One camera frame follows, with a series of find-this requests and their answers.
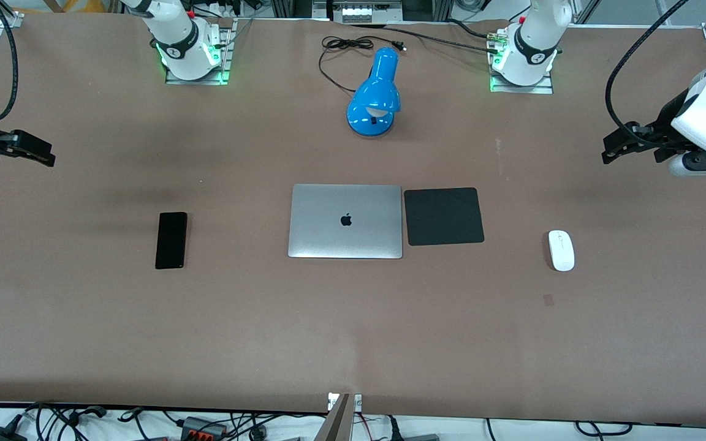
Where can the black plug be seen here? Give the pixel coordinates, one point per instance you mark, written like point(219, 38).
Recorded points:
point(258, 433)

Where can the small metal table clamp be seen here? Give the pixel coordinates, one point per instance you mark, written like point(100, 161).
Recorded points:
point(356, 401)

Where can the white computer mouse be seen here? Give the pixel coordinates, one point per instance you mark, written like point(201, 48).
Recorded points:
point(561, 250)

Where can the wooden beam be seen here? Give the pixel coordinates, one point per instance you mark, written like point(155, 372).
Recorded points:
point(336, 422)

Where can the small clear tape patch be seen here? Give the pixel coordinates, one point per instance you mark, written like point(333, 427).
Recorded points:
point(548, 299)

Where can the grey box with orange connectors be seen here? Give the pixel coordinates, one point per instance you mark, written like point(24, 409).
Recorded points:
point(201, 427)

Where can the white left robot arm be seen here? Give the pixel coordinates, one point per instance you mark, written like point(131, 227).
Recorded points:
point(534, 43)

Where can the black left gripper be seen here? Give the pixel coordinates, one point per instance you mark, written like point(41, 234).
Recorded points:
point(663, 125)

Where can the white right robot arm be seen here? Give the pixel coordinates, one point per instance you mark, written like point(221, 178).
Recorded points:
point(175, 37)

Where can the silver closed laptop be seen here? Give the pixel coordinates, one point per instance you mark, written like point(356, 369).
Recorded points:
point(345, 221)

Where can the black square mouse pad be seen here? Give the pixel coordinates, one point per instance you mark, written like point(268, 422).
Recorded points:
point(444, 216)

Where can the black smartphone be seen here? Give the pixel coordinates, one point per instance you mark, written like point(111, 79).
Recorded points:
point(171, 240)

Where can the blue desk lamp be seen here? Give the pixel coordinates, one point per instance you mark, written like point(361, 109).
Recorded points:
point(377, 92)

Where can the white power strip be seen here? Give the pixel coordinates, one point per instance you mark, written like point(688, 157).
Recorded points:
point(362, 12)

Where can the black power adapter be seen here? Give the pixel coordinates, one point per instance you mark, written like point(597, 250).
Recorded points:
point(3, 433)

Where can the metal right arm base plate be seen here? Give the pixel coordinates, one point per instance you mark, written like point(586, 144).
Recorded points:
point(221, 67)

